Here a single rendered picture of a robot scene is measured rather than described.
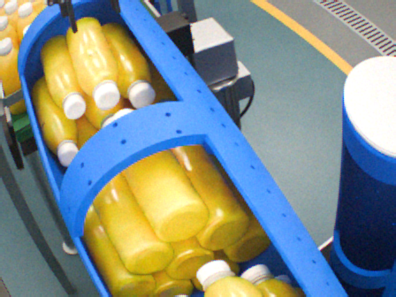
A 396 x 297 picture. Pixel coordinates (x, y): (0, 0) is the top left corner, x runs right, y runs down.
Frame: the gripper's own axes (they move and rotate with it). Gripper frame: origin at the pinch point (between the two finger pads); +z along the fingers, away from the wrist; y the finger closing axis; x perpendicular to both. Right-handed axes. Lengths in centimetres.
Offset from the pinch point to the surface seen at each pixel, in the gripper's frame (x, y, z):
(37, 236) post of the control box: 43, -31, 97
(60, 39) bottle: 20.9, -4.7, 18.7
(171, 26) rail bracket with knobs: 27.5, 18.9, 33.5
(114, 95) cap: -2.6, -0.1, 17.7
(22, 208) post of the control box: 43, -31, 83
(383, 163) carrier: -25, 36, 32
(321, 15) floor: 130, 122, 137
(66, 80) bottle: 7.4, -6.2, 18.6
